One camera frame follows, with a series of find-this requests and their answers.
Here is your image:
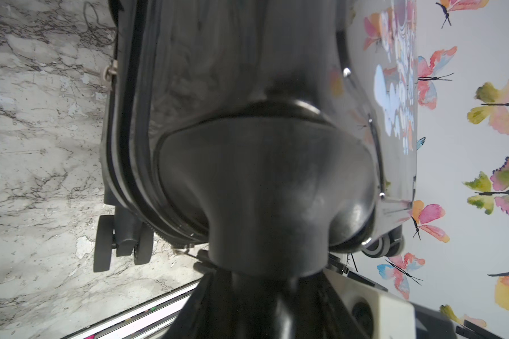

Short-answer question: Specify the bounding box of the aluminium front rail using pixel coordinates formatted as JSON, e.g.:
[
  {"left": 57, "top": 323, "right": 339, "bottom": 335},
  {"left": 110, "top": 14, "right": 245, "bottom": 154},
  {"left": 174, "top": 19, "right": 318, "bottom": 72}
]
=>
[{"left": 67, "top": 281, "right": 199, "bottom": 339}]

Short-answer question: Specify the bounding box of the black white space suitcase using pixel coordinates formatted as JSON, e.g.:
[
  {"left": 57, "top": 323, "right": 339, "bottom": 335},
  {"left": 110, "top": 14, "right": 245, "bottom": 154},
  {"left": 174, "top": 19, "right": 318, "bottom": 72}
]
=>
[{"left": 93, "top": 1, "right": 417, "bottom": 280}]

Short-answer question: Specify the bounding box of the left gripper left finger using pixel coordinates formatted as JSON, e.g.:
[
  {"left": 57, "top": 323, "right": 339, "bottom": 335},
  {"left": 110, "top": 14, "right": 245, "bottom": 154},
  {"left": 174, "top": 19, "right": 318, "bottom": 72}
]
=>
[{"left": 163, "top": 271, "right": 236, "bottom": 338}]

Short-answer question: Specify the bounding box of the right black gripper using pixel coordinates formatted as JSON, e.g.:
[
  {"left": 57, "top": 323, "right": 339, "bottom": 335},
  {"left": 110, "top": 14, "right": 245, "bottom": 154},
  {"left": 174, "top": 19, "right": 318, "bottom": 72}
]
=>
[{"left": 413, "top": 304, "right": 502, "bottom": 339}]

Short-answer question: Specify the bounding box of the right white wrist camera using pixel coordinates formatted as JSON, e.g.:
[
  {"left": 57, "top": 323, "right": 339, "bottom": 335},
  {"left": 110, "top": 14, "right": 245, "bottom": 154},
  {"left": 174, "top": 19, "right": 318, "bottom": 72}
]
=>
[{"left": 324, "top": 268, "right": 417, "bottom": 339}]

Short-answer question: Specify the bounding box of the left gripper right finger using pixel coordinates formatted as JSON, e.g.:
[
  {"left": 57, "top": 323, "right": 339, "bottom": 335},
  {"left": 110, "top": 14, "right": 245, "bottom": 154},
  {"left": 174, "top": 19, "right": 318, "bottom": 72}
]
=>
[{"left": 293, "top": 272, "right": 368, "bottom": 338}]

